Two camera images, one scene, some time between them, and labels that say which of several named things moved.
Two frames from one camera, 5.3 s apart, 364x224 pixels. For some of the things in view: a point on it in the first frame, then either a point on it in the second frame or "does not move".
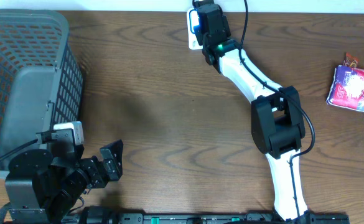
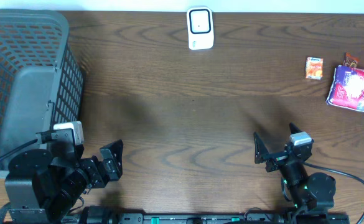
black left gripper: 107,166 does not move
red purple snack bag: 352,88 does not move
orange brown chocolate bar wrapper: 350,60 does not move
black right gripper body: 200,36 -> 277,160
